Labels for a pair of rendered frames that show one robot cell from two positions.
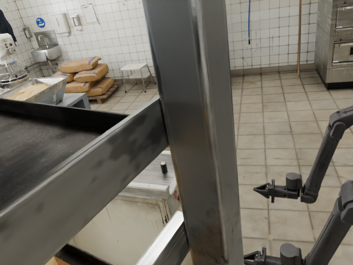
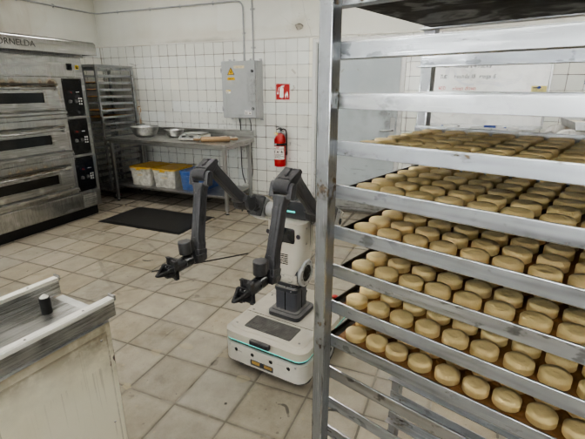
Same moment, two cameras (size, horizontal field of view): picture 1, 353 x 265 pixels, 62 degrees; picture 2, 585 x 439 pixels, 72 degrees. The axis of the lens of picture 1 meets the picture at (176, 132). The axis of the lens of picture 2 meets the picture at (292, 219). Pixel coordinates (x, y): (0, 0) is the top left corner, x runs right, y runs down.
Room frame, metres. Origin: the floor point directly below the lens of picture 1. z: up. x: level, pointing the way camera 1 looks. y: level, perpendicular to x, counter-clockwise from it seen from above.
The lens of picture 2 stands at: (0.42, 1.16, 1.52)
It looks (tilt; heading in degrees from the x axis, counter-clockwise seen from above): 18 degrees down; 275
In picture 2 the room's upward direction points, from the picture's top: straight up
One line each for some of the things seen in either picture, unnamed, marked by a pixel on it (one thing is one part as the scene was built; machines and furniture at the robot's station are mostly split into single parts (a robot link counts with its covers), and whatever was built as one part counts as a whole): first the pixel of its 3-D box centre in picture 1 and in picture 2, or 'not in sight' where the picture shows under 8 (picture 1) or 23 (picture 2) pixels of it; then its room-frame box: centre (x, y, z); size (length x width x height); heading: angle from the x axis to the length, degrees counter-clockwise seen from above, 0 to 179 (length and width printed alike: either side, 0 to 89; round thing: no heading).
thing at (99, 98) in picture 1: (85, 94); not in sight; (5.36, 1.56, 0.06); 1.20 x 0.80 x 0.11; 74
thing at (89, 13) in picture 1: (90, 14); not in sight; (5.87, 1.18, 1.37); 0.27 x 0.02 x 0.40; 72
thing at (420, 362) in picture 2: not in sight; (420, 362); (0.20, 0.41, 0.96); 0.05 x 0.05 x 0.02
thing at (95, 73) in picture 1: (92, 72); not in sight; (5.26, 1.30, 0.47); 0.72 x 0.42 x 0.17; 167
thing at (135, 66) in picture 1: (138, 77); not in sight; (5.30, 0.52, 0.23); 0.45 x 0.45 x 0.46; 64
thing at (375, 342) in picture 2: not in sight; (376, 342); (0.29, 0.35, 0.96); 0.05 x 0.05 x 0.02
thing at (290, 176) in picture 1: (299, 186); (191, 250); (1.03, -0.52, 0.81); 0.12 x 0.09 x 0.12; 66
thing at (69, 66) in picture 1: (79, 64); not in sight; (5.36, 1.51, 0.62); 0.72 x 0.42 x 0.17; 78
